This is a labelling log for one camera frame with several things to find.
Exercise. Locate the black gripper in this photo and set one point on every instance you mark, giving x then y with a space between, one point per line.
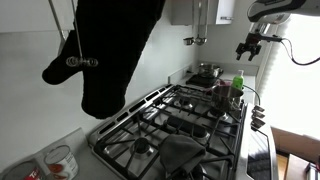
254 43

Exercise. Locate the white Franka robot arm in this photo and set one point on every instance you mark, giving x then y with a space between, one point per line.
283 10

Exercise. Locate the green plastic bottle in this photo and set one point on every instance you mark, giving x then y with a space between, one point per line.
238 83

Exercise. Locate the pink cloth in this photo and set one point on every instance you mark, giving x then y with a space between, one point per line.
224 82

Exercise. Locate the small lidded steel pot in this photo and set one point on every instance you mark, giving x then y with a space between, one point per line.
208 70

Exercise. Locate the stainless steel pot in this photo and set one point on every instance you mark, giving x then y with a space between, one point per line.
226 98

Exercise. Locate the hanging metal ladle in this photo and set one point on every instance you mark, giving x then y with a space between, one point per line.
200 40

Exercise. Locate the black portable cooktop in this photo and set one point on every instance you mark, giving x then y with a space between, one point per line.
201 81

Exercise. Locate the silver stove knob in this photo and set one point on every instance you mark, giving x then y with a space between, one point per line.
258 114
258 108
257 123

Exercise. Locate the black cast iron grate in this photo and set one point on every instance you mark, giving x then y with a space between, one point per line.
156 116
116 146
200 91

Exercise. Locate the hanging metal measuring cup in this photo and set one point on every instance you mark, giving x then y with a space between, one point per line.
188 41

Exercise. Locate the round gas burner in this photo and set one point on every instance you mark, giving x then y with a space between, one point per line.
218 114
198 173
141 146
184 102

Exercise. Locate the oval gas burner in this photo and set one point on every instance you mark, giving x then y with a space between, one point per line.
186 126

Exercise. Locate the stainless steel gas stove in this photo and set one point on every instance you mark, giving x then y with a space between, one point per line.
248 156

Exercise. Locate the grey cloth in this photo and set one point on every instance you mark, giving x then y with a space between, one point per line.
181 151

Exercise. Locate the black oven mitt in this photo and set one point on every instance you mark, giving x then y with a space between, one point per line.
110 50

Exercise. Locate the metal coil whisk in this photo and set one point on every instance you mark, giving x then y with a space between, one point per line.
81 61

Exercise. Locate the white tomato tin can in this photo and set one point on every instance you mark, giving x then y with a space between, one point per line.
61 163

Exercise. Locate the red label tin can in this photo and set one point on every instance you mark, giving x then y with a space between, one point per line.
23 171

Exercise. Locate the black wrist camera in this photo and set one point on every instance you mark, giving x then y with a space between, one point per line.
271 38

